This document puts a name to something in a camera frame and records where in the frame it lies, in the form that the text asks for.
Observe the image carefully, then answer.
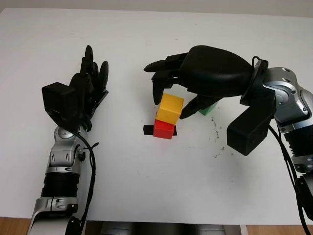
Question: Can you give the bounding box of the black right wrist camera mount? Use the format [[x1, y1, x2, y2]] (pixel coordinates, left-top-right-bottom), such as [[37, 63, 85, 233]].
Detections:
[[226, 58, 276, 156]]

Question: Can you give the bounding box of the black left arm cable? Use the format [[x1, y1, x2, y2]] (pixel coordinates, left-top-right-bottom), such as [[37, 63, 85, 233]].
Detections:
[[73, 133, 100, 235]]

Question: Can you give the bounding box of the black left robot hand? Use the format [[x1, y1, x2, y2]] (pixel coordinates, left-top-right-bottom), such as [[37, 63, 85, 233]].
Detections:
[[69, 45, 110, 130]]

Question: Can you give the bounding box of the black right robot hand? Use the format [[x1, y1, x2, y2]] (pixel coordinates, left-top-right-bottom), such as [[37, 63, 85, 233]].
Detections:
[[143, 45, 257, 120]]

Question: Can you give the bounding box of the black tape strip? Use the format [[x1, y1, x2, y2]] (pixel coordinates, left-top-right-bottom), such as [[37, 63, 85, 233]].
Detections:
[[143, 124, 177, 136]]

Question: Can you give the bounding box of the red wooden block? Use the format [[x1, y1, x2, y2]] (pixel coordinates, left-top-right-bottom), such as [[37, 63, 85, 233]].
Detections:
[[153, 119, 176, 140]]

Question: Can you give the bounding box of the yellow wooden block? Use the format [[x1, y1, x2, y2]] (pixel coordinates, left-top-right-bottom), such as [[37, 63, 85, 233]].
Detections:
[[156, 93, 184, 125]]

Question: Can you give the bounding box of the green wooden block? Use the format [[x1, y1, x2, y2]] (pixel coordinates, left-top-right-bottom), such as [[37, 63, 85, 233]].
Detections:
[[198, 101, 219, 116]]

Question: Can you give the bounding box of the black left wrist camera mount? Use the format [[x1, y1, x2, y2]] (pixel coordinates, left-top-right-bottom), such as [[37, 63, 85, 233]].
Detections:
[[41, 82, 76, 128]]

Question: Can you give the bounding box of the dark grey robot torso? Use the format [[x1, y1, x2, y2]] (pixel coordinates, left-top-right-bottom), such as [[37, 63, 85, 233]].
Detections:
[[85, 221, 242, 235]]

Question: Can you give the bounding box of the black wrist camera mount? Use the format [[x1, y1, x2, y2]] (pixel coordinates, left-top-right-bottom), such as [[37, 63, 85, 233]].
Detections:
[[226, 58, 276, 156], [41, 82, 76, 128]]

